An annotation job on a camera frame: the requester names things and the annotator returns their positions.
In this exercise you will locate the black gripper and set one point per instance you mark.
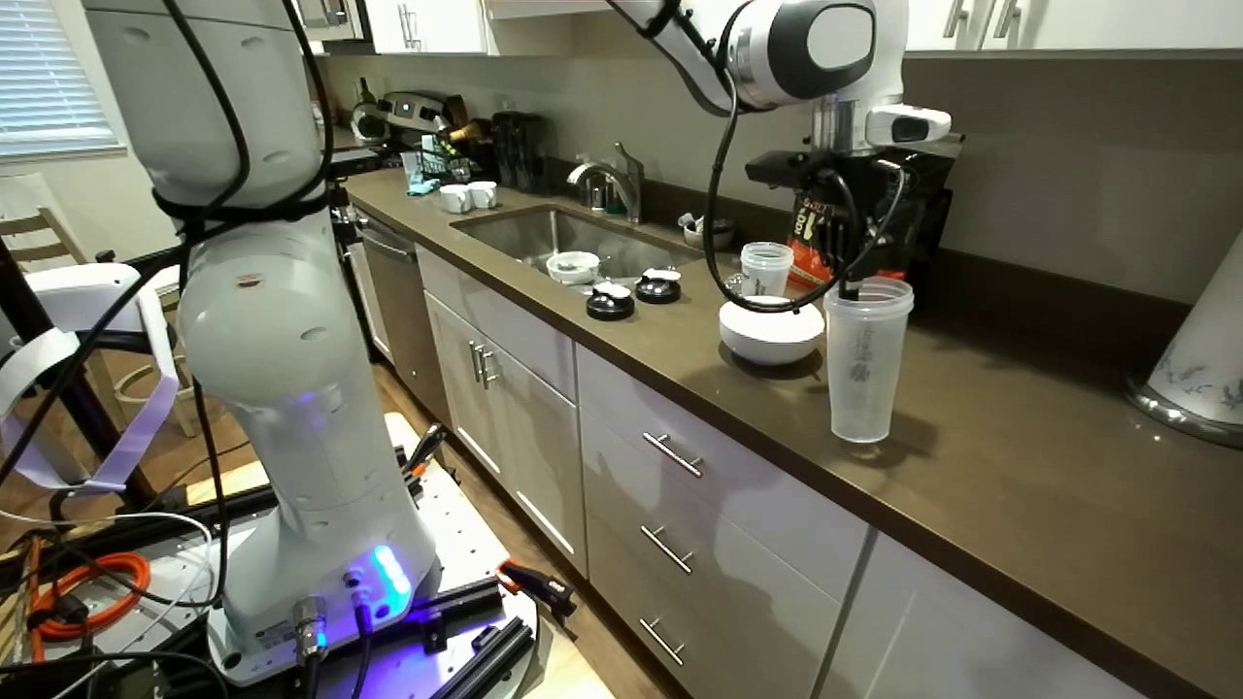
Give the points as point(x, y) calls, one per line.
point(862, 178)

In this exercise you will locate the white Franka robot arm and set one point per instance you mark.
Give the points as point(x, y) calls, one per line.
point(287, 334)

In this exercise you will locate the teal bottle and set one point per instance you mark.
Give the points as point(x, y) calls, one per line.
point(420, 169)

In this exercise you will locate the black whey protein bag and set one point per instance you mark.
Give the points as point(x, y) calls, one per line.
point(809, 257)

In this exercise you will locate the small clear plastic cup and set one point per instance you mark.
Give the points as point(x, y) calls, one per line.
point(766, 269)

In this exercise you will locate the white bowl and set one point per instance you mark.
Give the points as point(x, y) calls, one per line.
point(772, 334)

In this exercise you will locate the small white round object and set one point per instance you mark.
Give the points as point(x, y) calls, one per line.
point(690, 225)

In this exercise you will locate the chrome faucet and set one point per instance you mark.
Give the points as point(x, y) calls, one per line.
point(608, 186)

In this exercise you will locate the white upper cabinets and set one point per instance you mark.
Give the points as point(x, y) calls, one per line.
point(1037, 25)

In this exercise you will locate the stainless steel sink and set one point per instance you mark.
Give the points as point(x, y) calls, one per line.
point(547, 233)

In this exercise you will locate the white base cabinets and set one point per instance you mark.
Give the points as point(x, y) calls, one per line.
point(725, 546)

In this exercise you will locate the small white mug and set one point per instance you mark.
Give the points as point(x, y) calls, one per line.
point(484, 196)
point(451, 199)

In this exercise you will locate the white perforated robot table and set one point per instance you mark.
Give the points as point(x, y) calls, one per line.
point(481, 516)

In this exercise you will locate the orange black clamp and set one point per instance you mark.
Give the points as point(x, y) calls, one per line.
point(537, 587)

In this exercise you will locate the dark built-in dishwasher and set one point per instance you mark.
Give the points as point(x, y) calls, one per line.
point(393, 312)

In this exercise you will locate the silver coffee machine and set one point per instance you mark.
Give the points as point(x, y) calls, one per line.
point(411, 119)

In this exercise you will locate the white plastic chair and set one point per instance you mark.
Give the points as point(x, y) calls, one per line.
point(91, 293)

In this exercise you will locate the window blinds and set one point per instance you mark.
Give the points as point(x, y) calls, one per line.
point(53, 77)

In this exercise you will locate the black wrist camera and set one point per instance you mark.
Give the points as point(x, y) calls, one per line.
point(783, 169)

